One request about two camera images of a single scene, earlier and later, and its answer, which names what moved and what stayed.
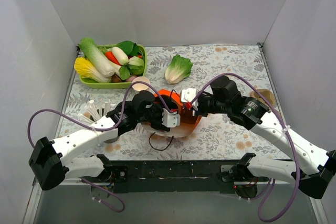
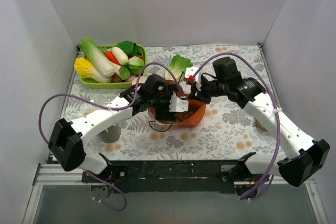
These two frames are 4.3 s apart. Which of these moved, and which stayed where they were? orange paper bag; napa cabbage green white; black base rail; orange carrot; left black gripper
Moved: orange paper bag; left black gripper
Stayed: napa cabbage green white; orange carrot; black base rail
